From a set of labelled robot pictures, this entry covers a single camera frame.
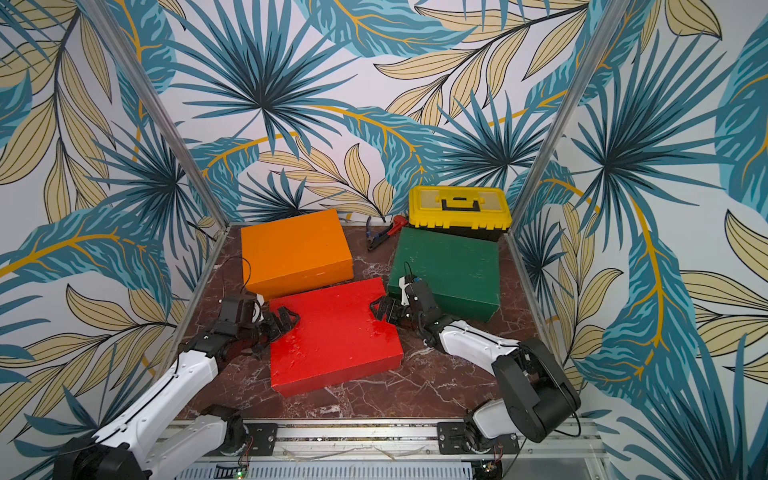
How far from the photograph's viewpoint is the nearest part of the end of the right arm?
2.16 feet

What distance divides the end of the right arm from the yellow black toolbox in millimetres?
347

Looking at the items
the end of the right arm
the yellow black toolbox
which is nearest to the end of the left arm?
the end of the right arm

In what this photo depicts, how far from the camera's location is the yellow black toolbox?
103cm

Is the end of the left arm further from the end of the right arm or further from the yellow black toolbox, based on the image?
the yellow black toolbox
